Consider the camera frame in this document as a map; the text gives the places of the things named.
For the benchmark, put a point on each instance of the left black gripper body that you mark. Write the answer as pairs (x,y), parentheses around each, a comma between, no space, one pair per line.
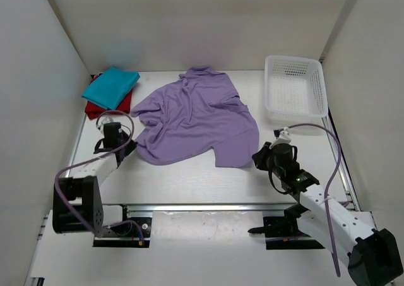
(127,146)

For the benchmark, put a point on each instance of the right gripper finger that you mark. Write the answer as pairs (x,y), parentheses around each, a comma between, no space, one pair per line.
(266,150)
(260,161)

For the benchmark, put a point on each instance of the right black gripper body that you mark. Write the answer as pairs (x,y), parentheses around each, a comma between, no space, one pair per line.
(260,157)

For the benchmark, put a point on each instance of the red t-shirt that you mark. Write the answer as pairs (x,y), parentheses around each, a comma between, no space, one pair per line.
(93,110)

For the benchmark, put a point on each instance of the teal t-shirt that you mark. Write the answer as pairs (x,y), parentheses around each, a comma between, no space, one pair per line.
(108,89)

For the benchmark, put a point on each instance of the lavender t-shirt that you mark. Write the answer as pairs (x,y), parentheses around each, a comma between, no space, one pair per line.
(200,111)

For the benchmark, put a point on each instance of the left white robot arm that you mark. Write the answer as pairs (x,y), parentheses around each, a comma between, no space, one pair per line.
(77,203)

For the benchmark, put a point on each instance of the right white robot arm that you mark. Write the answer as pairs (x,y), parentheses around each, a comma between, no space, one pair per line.
(371,256)

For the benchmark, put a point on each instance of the white plastic basket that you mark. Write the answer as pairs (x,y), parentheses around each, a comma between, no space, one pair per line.
(294,89)

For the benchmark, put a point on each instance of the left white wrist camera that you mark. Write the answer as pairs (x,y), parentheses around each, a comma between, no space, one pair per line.
(102,121)

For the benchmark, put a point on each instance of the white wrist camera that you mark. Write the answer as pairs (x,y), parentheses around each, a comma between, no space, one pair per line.
(102,121)
(281,136)

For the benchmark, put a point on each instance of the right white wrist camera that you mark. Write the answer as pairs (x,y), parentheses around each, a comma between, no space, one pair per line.
(281,136)

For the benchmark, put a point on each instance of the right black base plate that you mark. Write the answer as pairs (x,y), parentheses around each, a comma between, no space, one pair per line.
(281,236)

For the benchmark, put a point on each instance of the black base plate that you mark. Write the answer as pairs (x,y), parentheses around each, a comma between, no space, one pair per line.
(134,231)
(281,236)

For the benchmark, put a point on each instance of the aluminium front rail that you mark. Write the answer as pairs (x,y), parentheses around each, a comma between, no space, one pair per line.
(227,207)

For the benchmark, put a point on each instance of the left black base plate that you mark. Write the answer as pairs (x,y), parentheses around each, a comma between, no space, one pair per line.
(134,231)

